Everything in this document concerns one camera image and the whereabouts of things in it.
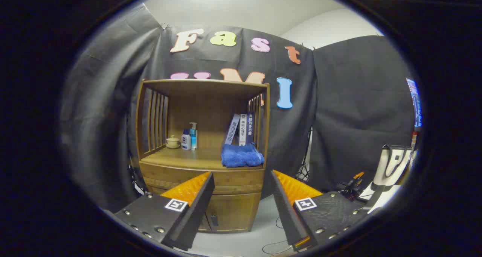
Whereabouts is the black floor cable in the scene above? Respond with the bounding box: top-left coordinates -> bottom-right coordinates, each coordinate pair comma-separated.
262,216 -> 298,255

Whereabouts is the white book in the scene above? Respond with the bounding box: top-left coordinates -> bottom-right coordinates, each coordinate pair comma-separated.
239,113 -> 248,146

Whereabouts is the white tote bag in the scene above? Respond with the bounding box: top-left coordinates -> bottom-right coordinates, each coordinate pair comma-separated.
372,144 -> 413,187

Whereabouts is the dark blue book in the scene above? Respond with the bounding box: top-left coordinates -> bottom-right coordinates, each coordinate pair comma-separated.
246,111 -> 256,144

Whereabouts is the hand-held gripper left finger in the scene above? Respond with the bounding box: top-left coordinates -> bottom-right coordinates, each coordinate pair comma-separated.
113,171 -> 215,251

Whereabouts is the wooden cabinet door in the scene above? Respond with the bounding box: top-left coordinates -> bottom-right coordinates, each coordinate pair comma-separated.
206,192 -> 261,232

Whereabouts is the blue fluffy towel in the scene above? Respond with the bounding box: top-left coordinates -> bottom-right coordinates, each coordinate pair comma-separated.
221,143 -> 265,168

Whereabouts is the wooden cabinet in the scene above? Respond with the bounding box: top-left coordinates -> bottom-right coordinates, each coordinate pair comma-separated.
135,78 -> 270,233

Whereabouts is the orange black tool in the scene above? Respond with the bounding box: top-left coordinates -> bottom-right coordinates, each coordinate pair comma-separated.
339,172 -> 366,201

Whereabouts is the computer monitor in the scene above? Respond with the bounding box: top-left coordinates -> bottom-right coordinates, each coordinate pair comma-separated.
406,78 -> 423,129

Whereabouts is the black light stand tripod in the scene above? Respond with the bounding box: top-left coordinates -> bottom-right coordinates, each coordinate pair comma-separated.
296,127 -> 314,182

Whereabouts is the blue pump bottle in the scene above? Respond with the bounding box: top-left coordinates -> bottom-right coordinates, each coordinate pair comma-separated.
189,122 -> 198,150

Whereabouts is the wooden countertop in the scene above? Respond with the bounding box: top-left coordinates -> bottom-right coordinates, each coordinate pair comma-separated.
141,147 -> 264,171

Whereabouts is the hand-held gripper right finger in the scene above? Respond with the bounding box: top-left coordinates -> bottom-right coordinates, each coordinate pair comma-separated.
270,170 -> 371,252

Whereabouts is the grey book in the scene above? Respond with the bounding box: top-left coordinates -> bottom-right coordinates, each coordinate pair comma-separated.
224,113 -> 241,145

